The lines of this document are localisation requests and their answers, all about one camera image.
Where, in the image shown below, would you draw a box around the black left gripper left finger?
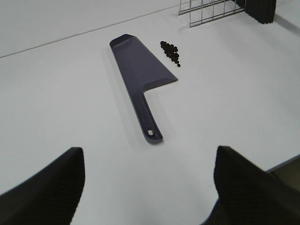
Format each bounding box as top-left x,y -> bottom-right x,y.
0,147 -> 84,225

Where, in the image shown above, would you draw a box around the grey plastic dustpan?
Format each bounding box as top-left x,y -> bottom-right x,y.
109,34 -> 178,144

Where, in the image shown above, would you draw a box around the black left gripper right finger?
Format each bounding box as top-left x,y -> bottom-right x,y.
203,146 -> 300,225

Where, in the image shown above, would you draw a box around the metal wire dish rack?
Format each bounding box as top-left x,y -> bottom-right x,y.
178,0 -> 247,28

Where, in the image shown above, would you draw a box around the grey brush black bristles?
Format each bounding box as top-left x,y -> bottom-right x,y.
234,0 -> 277,24

